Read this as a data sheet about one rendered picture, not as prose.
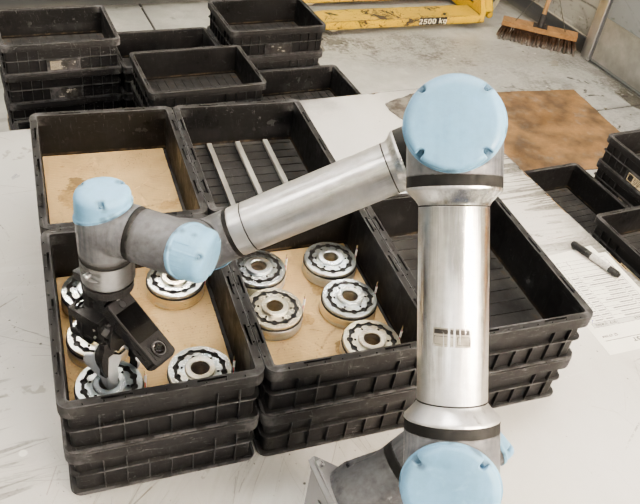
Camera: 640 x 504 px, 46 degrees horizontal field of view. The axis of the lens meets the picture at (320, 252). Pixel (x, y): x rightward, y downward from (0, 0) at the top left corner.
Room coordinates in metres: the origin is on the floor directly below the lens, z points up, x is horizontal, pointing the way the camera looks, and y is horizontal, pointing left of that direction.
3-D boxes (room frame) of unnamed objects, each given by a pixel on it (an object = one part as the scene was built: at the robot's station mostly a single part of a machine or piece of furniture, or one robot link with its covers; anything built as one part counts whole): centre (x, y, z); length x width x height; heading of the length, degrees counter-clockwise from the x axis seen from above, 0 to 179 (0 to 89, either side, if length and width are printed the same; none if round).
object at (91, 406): (0.86, 0.27, 0.92); 0.40 x 0.30 x 0.02; 25
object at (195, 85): (2.32, 0.51, 0.37); 0.40 x 0.30 x 0.45; 120
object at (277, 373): (0.99, -0.01, 0.92); 0.40 x 0.30 x 0.02; 25
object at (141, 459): (0.86, 0.27, 0.76); 0.40 x 0.30 x 0.12; 25
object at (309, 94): (2.51, 0.16, 0.31); 0.40 x 0.30 x 0.34; 120
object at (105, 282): (0.76, 0.29, 1.07); 0.08 x 0.08 x 0.05
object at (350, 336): (0.91, -0.11, 0.86); 0.10 x 0.10 x 0.01
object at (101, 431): (0.86, 0.27, 0.87); 0.40 x 0.30 x 0.11; 25
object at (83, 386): (0.73, 0.29, 0.86); 0.10 x 0.10 x 0.01
